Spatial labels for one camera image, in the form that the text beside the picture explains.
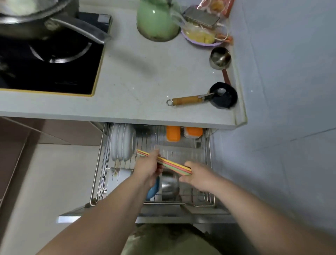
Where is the orange container with clear lid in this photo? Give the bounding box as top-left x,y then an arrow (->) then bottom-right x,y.
183,127 -> 204,139

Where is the white plate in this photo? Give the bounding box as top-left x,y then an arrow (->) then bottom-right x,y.
117,124 -> 126,162
110,124 -> 119,162
123,125 -> 136,162

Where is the person's right hand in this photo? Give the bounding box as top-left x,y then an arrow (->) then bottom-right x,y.
179,161 -> 219,193

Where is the black glass gas stove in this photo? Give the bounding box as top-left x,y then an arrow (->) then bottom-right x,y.
0,12 -> 113,97

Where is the person's left forearm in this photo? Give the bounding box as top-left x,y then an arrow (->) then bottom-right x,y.
36,173 -> 158,255

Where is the bundle of colourful chopsticks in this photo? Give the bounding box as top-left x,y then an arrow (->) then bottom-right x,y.
136,149 -> 193,175

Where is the purple bowl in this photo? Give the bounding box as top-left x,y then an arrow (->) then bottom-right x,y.
181,28 -> 224,48

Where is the person's left hand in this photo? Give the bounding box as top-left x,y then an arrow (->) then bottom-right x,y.
132,149 -> 164,188

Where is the flat metal grater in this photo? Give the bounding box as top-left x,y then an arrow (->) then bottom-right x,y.
183,6 -> 220,27

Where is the clear bag of yellow food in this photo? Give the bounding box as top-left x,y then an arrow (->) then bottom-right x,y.
172,11 -> 229,44

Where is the person's right forearm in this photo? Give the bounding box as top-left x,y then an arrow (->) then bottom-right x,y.
203,175 -> 336,255

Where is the green kettle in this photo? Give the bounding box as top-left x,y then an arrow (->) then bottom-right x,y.
136,0 -> 181,42

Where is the black bowl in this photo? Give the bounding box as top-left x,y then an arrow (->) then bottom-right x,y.
208,82 -> 238,109

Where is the clear plastic box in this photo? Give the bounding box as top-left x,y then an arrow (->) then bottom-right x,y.
154,144 -> 206,168

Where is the clear packet with orange food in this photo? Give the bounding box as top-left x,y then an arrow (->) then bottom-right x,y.
197,0 -> 235,18

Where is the person's olive shirt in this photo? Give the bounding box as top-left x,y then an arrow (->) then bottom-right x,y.
120,223 -> 222,255

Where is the steel ladle with red handle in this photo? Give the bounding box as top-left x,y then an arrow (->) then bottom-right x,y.
209,46 -> 233,86

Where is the steel drawer front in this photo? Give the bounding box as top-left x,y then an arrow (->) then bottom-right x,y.
56,203 -> 237,224

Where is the steel bowl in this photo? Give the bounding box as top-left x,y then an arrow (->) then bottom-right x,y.
159,169 -> 180,201

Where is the steel pot with long handle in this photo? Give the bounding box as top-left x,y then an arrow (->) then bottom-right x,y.
0,0 -> 112,44

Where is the wire dish rack drawer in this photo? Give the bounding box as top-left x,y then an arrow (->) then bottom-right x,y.
90,123 -> 216,208

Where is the blue bowl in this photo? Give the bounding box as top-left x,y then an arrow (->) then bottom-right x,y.
146,177 -> 161,201

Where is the wooden-handled steel spoon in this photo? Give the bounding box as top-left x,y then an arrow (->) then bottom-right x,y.
166,88 -> 227,107

